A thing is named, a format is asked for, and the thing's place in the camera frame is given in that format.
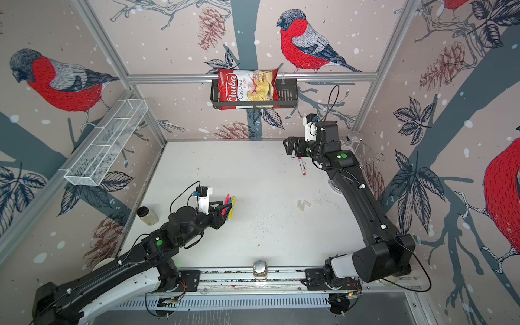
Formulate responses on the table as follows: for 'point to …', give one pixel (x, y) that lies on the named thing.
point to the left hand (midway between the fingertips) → (227, 205)
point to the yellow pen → (231, 209)
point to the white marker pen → (301, 164)
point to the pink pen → (227, 202)
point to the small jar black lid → (147, 217)
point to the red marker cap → (304, 174)
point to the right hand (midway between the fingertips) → (289, 144)
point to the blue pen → (230, 200)
